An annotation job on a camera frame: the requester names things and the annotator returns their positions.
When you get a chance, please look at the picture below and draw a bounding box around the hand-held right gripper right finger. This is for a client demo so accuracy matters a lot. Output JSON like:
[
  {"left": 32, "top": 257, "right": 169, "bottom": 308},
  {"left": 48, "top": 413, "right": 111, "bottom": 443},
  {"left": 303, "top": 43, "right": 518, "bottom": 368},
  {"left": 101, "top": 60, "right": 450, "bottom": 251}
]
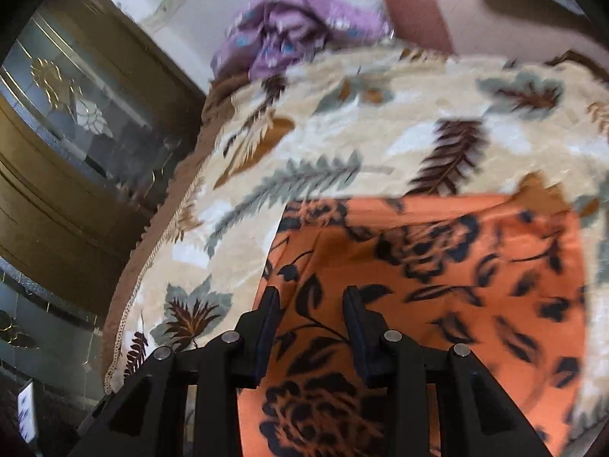
[{"left": 343, "top": 286, "right": 553, "bottom": 457}]

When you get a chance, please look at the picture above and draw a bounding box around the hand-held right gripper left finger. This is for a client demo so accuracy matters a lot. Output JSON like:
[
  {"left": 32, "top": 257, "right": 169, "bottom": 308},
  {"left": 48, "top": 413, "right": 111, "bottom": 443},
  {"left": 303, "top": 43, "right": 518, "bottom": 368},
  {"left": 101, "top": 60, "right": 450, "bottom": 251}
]
[{"left": 67, "top": 286, "right": 281, "bottom": 457}]

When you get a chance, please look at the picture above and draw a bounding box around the orange black floral garment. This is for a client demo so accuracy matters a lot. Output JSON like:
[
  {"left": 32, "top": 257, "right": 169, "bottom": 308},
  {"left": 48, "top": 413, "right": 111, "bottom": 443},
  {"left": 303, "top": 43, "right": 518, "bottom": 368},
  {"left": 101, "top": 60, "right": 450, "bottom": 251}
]
[{"left": 235, "top": 193, "right": 593, "bottom": 457}]

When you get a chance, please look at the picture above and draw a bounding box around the cream leaf-print blanket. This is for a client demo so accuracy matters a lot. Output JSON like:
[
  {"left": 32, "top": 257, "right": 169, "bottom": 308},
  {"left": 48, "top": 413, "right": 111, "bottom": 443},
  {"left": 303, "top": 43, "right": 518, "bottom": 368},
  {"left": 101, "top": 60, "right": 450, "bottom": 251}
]
[{"left": 102, "top": 48, "right": 609, "bottom": 453}]

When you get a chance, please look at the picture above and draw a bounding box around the small white box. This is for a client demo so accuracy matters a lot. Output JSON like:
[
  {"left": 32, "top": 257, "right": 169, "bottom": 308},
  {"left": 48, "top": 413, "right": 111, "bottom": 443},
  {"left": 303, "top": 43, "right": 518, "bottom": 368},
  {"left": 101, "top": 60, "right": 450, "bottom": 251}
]
[{"left": 16, "top": 378, "right": 39, "bottom": 443}]

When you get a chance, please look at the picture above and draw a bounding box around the wooden cabinet with glass doors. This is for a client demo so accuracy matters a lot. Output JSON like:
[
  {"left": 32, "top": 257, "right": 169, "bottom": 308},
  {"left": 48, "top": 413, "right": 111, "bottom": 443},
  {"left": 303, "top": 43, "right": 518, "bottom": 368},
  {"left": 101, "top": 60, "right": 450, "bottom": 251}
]
[{"left": 0, "top": 0, "right": 210, "bottom": 391}]

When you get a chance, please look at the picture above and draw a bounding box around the purple floral cloth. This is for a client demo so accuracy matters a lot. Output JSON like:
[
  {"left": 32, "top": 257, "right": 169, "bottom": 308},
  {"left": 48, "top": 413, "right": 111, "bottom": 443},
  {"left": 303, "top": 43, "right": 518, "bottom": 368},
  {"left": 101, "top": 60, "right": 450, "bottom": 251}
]
[{"left": 212, "top": 0, "right": 393, "bottom": 79}]

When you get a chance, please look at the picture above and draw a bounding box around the reddish brown bolster cushion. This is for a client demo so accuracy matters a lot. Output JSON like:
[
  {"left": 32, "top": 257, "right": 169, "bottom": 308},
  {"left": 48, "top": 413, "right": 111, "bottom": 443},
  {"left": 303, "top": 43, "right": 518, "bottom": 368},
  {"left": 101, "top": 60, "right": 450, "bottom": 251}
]
[{"left": 383, "top": 0, "right": 455, "bottom": 53}]

